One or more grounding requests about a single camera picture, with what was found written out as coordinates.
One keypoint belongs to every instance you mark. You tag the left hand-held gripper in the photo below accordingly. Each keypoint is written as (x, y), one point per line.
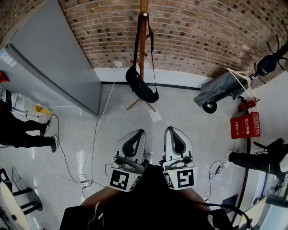
(122, 179)

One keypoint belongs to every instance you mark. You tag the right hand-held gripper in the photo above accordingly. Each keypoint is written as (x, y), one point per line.
(184, 178)

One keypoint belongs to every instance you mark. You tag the black sling bag with strap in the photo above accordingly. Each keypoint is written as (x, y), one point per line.
(140, 86)

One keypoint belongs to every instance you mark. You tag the wooden coat stand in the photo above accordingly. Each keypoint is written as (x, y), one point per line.
(142, 45)

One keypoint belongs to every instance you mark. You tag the person's right forearm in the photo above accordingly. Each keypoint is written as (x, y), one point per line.
(198, 200)

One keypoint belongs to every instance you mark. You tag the person's left forearm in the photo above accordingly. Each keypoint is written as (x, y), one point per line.
(99, 197)

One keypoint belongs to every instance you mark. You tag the white paper sheet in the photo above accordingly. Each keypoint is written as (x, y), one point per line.
(155, 115)

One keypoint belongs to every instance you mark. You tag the black wheeled cart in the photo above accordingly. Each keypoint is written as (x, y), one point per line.
(209, 107)

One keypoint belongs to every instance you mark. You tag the white power strip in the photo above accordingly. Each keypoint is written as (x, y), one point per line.
(85, 182)

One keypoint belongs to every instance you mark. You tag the person's black clothing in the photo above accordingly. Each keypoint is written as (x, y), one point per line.
(153, 202)

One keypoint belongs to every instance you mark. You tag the red fire extinguisher box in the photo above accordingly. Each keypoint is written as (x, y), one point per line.
(245, 125)

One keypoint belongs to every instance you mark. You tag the grey cloth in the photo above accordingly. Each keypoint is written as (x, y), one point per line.
(216, 87)

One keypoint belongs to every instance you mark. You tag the red fire extinguisher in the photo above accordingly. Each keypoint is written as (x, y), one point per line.
(246, 105)

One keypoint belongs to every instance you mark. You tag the white clothes hanger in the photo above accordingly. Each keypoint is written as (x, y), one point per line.
(238, 82)

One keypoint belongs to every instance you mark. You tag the yellow plastic object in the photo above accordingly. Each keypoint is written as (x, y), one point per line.
(43, 110)

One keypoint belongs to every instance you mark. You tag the beige board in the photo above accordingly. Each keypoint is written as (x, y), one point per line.
(256, 211)

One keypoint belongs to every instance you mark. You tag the grey refrigerator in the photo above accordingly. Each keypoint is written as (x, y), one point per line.
(56, 56)

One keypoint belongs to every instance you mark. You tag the round beige table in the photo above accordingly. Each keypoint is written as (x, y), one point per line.
(11, 202)

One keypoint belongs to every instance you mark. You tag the red object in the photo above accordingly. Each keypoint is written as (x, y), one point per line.
(3, 77)

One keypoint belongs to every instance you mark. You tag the white wall socket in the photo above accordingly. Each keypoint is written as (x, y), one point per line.
(118, 64)

